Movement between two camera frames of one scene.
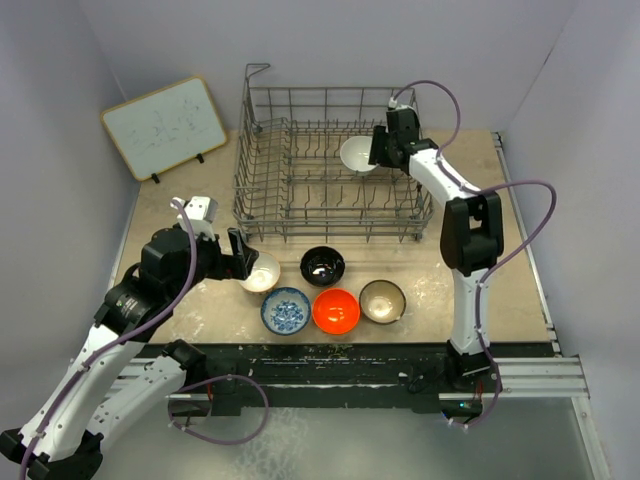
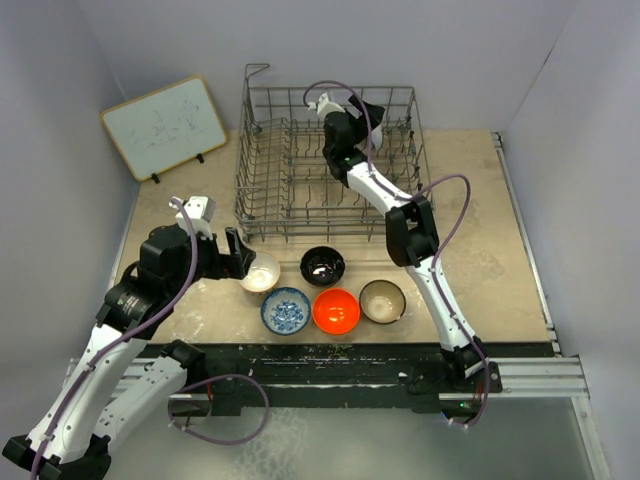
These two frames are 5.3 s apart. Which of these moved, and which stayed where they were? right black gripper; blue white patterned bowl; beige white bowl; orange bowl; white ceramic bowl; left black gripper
Moved: white ceramic bowl; right black gripper
Stayed: blue white patterned bowl; orange bowl; beige white bowl; left black gripper
